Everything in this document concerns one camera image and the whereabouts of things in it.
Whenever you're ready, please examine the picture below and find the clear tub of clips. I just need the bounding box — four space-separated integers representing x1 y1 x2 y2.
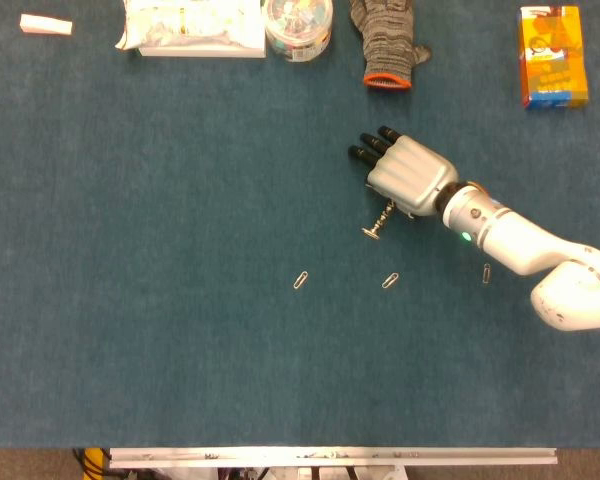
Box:
263 0 334 64

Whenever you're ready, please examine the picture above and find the white wet wipes pack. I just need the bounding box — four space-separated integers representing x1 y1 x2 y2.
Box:
114 0 267 52

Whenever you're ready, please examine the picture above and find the silver beaded magnetic rod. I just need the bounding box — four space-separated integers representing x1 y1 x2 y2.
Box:
371 199 398 237

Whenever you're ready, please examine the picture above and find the orange yellow carton box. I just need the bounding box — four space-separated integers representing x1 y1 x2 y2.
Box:
517 4 591 112

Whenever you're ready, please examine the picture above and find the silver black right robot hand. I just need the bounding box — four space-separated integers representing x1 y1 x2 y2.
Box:
347 125 460 219

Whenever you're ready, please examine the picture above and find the yellow bracket with cables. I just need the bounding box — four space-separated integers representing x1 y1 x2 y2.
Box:
71 447 111 480

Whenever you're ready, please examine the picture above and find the flat white box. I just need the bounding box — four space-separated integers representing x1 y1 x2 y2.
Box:
136 42 268 59

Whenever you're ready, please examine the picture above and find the pink white paper block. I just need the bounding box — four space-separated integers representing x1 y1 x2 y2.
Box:
19 13 74 38

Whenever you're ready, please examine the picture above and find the grey knit orange-cuff glove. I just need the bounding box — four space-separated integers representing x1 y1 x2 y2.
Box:
348 0 434 92

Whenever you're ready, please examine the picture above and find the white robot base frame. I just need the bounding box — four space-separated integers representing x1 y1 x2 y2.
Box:
154 466 412 480

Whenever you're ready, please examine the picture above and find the aluminium rail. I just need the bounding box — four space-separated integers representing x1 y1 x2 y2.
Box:
108 445 559 470

